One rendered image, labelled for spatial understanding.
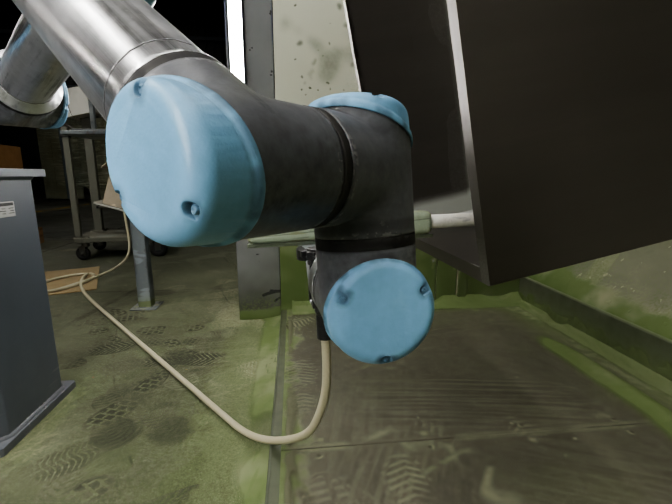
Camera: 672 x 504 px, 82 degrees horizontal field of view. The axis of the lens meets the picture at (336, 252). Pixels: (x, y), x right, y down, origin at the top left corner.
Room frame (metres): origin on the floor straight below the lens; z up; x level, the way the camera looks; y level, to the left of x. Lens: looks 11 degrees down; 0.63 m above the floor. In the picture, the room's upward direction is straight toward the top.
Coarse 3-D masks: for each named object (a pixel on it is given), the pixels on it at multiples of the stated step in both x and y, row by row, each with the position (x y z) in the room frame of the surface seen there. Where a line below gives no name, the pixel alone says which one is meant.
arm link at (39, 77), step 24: (24, 24) 0.76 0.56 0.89; (24, 48) 0.80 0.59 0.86; (48, 48) 0.77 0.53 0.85; (0, 72) 0.91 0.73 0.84; (24, 72) 0.85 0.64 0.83; (48, 72) 0.84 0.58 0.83; (0, 96) 0.93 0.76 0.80; (24, 96) 0.93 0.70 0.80; (48, 96) 0.95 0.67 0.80; (0, 120) 0.98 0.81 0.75; (24, 120) 1.00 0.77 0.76; (48, 120) 1.05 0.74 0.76
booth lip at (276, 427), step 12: (276, 372) 1.09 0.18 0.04; (276, 384) 1.01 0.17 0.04; (276, 396) 0.95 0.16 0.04; (276, 408) 0.90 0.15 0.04; (276, 420) 0.85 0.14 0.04; (276, 432) 0.80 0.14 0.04; (276, 456) 0.72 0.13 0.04; (276, 468) 0.69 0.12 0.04; (276, 480) 0.66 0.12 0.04; (276, 492) 0.63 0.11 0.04
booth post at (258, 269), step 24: (264, 0) 1.63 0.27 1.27; (264, 24) 1.63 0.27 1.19; (264, 48) 1.63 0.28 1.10; (264, 72) 1.63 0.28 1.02; (240, 240) 1.61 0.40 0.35; (240, 264) 1.61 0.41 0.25; (264, 264) 1.62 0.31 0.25; (240, 288) 1.61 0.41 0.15; (264, 288) 1.62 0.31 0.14; (240, 312) 1.61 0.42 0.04; (264, 312) 1.62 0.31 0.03
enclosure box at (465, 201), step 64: (384, 0) 1.16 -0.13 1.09; (448, 0) 0.58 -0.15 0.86; (512, 0) 0.57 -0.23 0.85; (576, 0) 0.59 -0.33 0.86; (640, 0) 0.60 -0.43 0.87; (384, 64) 1.16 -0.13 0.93; (448, 64) 1.19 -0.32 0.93; (512, 64) 0.57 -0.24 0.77; (576, 64) 0.59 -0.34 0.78; (640, 64) 0.60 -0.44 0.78; (448, 128) 1.19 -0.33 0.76; (512, 128) 0.57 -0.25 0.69; (576, 128) 0.59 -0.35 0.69; (640, 128) 0.61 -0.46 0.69; (448, 192) 1.19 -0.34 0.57; (512, 192) 0.58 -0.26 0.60; (576, 192) 0.59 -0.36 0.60; (640, 192) 0.61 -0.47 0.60; (448, 256) 0.71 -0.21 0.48; (512, 256) 0.58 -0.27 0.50; (576, 256) 0.59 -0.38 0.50
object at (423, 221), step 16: (416, 224) 0.65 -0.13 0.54; (432, 224) 0.67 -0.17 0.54; (448, 224) 0.67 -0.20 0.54; (464, 224) 0.68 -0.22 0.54; (256, 240) 0.61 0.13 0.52; (272, 240) 0.61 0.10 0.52; (288, 240) 0.62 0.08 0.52; (304, 240) 0.62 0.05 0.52; (320, 320) 0.62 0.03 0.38; (320, 336) 0.62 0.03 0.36
